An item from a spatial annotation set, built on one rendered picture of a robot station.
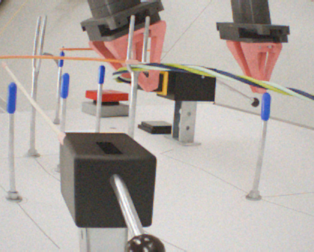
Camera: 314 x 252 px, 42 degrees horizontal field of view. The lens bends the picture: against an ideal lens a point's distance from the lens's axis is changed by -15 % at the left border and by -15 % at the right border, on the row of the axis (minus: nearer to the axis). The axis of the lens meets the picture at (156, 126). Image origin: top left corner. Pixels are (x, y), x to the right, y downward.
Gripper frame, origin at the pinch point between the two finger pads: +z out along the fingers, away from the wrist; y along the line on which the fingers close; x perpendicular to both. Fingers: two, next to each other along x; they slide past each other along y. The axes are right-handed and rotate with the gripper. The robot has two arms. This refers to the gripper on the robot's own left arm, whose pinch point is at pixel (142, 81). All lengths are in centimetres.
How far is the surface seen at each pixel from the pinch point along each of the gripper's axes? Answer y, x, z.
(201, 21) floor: -191, 126, 35
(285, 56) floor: -114, 123, 51
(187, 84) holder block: 1.8, 4.2, 2.0
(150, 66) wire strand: 9.8, -2.7, -3.8
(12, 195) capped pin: 17.2, -19.5, -2.0
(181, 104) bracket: 0.6, 3.3, 4.3
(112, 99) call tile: -16.8, 1.4, 5.4
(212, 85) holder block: 1.7, 7.3, 3.5
